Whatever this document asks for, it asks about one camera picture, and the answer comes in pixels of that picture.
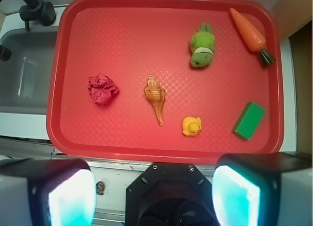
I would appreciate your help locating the red plastic tray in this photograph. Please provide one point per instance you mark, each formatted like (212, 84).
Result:
(127, 40)

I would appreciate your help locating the green rectangular block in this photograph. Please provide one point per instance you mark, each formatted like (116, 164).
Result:
(249, 120)

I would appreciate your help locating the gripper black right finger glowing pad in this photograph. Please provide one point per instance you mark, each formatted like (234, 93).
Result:
(264, 189)

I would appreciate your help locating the orange toy carrot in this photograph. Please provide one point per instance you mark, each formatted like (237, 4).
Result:
(253, 38)

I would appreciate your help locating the black faucet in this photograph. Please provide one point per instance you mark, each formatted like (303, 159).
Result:
(37, 10)

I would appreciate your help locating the grey sink basin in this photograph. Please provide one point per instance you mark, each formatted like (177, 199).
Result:
(25, 77)

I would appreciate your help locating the orange striped conch shell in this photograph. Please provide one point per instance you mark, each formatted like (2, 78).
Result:
(156, 95)

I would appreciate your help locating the crumpled red paper ball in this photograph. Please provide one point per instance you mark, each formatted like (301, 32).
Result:
(102, 89)

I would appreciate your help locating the yellow rubber duck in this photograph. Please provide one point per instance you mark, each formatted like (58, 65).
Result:
(191, 126)

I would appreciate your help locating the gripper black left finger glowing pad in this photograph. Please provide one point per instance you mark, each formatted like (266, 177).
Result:
(59, 192)

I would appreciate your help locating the black faucet handle knob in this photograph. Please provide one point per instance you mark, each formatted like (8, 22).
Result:
(5, 53)

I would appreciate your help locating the green plush turtle toy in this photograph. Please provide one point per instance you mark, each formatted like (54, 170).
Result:
(202, 45)

